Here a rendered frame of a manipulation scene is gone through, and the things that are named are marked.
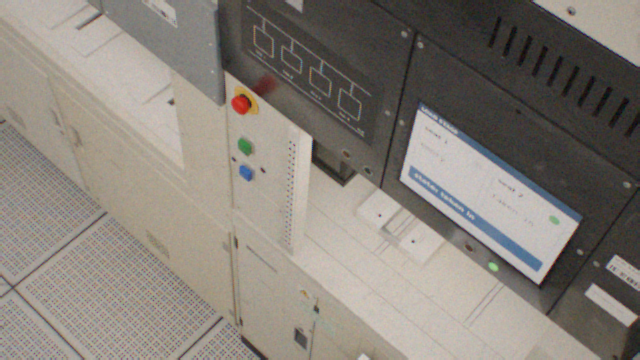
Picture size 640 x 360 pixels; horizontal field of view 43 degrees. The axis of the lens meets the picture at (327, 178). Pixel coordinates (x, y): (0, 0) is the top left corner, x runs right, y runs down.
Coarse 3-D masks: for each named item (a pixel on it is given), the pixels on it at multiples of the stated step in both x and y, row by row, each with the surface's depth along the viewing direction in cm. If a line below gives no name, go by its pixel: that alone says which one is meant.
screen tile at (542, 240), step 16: (496, 176) 117; (496, 192) 119; (512, 192) 116; (496, 208) 122; (528, 208) 116; (544, 208) 114; (512, 224) 121; (544, 224) 116; (528, 240) 121; (544, 240) 118; (544, 256) 121
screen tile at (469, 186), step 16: (432, 128) 120; (416, 144) 126; (432, 144) 123; (448, 144) 120; (416, 160) 129; (432, 160) 125; (464, 160) 120; (480, 160) 117; (448, 176) 125; (464, 176) 122; (480, 176) 119; (464, 192) 125
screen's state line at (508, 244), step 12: (420, 180) 131; (432, 192) 131; (444, 192) 129; (456, 204) 129; (468, 216) 128; (480, 216) 126; (480, 228) 128; (492, 228) 126; (504, 240) 126; (516, 252) 125; (528, 252) 123; (528, 264) 125; (540, 264) 123
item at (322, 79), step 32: (256, 0) 131; (544, 0) 91; (576, 0) 88; (608, 0) 85; (256, 32) 138; (288, 32) 131; (608, 32) 87; (288, 64) 137; (320, 64) 130; (320, 96) 136; (352, 96) 130; (416, 96) 118; (352, 128) 136; (288, 160) 160; (416, 192) 135; (320, 320) 206; (256, 352) 267
